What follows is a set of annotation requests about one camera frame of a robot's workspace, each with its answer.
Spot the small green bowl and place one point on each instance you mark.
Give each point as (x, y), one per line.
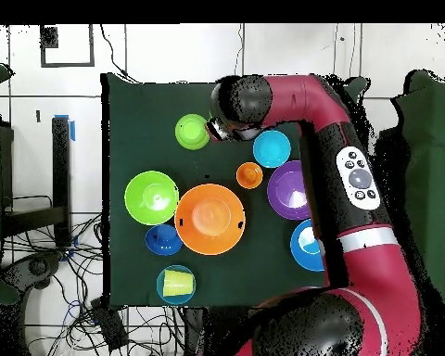
(191, 131)

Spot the orange cup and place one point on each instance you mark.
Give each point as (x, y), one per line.
(249, 175)

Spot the large orange bowl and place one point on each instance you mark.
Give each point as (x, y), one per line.
(209, 237)

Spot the small dark blue bowl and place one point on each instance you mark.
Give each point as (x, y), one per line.
(163, 241)

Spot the yellow cup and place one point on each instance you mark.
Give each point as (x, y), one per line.
(176, 283)

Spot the translucent blue ridged bowl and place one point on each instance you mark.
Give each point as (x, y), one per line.
(160, 293)

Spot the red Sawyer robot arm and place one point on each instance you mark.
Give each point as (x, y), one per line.
(374, 267)

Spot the small light blue bowl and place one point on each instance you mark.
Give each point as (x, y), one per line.
(272, 148)

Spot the dark green tablecloth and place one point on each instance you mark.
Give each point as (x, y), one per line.
(152, 104)

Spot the purple bowl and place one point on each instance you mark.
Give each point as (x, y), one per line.
(285, 178)

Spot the large green bowl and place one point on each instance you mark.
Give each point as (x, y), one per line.
(141, 207)

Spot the large blue bowl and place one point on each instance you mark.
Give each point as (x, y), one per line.
(300, 256)

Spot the black metal stand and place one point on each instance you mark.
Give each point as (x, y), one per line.
(61, 178)

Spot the black power strip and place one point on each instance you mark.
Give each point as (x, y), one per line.
(109, 324)

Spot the black square floor frame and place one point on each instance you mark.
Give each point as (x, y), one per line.
(66, 64)

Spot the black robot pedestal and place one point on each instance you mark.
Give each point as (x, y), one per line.
(215, 330)

